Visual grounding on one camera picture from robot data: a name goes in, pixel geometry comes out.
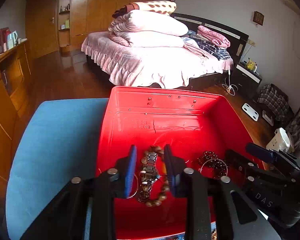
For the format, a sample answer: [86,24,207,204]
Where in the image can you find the white electric kettle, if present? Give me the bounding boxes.
[7,31,18,50]

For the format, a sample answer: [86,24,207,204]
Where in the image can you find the yellow pikachu plush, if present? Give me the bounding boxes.
[245,58,257,72]

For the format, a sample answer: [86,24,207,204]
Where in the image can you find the wooden sideboard cabinet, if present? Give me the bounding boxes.
[0,39,33,181]

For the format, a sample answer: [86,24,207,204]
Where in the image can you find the brown wooden bead bracelet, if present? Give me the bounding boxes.
[141,146,171,208]

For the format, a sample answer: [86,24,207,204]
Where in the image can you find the red metal tin box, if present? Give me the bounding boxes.
[96,86,263,239]

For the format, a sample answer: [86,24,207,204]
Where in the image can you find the dark bedside table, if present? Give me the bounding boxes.
[231,63,262,99]

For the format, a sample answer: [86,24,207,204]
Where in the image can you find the spotted folded blanket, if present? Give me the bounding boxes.
[112,1,177,19]

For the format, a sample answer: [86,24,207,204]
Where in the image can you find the bed with pink cover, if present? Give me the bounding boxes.
[81,31,234,89]

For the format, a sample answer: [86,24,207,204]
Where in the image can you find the silver bangle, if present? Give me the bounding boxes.
[127,174,139,199]

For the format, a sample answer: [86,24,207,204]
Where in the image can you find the white power strip cable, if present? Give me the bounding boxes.
[221,69,239,97]

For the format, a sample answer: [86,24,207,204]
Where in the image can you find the white bathroom scale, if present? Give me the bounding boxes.
[242,103,259,122]

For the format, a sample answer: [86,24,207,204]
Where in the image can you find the plaid bag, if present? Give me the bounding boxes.
[257,83,292,122]

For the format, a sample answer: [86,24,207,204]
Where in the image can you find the blue table cloth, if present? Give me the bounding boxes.
[6,98,108,239]

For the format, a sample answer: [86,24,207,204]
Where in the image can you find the folded pink quilts stack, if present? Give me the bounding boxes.
[108,10,189,48]

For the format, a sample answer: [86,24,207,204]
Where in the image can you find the dark wooden headboard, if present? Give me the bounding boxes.
[171,12,249,66]

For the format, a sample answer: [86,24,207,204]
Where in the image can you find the folded pink clothes pile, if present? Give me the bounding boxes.
[187,25,231,60]

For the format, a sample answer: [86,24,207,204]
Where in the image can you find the silver wrist watch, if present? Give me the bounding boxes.
[138,151,160,206]

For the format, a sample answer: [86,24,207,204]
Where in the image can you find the dark red bead necklace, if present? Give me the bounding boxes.
[197,151,228,180]

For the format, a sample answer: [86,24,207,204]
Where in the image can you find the wooden wardrobe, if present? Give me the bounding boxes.
[25,0,151,59]

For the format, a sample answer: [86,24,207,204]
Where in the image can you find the small wall ornament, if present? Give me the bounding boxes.
[253,11,264,26]

